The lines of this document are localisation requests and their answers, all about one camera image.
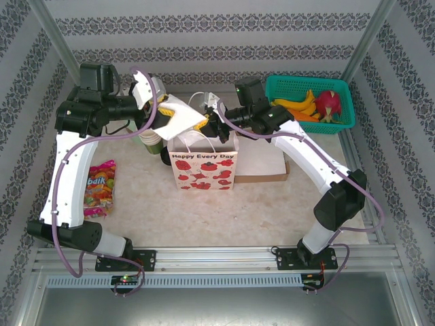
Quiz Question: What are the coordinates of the white paper napkin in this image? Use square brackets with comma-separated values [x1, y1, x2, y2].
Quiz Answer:
[154, 94, 208, 141]

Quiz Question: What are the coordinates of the pink dragon fruit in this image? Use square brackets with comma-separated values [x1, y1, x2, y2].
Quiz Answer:
[314, 90, 343, 124]

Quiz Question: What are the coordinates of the white napkin stack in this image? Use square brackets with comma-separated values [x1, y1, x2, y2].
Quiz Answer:
[237, 133, 287, 177]

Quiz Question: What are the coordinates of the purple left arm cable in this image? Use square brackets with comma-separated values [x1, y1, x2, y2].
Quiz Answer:
[50, 66, 159, 297]

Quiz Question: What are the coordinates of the grey slotted cable duct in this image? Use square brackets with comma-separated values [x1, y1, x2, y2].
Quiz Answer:
[46, 273, 303, 289]

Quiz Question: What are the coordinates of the aluminium frame post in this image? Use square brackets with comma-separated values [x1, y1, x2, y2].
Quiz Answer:
[341, 0, 398, 82]
[27, 0, 82, 74]

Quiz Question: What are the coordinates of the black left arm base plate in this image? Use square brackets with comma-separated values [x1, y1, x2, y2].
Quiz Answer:
[94, 249, 157, 272]

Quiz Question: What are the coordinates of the paper cup stack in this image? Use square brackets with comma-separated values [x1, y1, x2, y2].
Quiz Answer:
[139, 130, 164, 156]

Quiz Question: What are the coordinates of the aluminium mounting rail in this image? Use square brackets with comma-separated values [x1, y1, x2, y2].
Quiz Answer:
[32, 246, 399, 273]

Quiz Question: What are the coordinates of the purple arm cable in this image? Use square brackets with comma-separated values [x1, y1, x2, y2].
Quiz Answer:
[50, 66, 159, 297]
[215, 100, 385, 293]

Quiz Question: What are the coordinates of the orange carrot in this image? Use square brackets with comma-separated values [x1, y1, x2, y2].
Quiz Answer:
[288, 109, 321, 123]

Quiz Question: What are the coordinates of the teal plastic basket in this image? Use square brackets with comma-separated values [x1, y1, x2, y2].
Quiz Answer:
[264, 74, 356, 135]

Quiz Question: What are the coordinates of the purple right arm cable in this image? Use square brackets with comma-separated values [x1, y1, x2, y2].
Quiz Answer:
[215, 100, 385, 293]

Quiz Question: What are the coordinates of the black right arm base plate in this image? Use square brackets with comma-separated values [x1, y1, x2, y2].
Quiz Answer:
[273, 247, 336, 272]

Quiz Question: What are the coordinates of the brown cardboard napkin box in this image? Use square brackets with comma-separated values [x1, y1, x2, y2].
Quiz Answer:
[233, 130, 291, 185]

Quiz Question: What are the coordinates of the white red printed paper bag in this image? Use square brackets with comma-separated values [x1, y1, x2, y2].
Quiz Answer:
[168, 90, 241, 192]

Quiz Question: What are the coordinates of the yellow banana bunch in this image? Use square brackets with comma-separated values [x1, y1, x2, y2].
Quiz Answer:
[271, 88, 317, 118]

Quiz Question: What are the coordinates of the colourful fruit candy bag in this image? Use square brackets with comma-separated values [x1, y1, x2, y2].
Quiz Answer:
[83, 159, 117, 220]

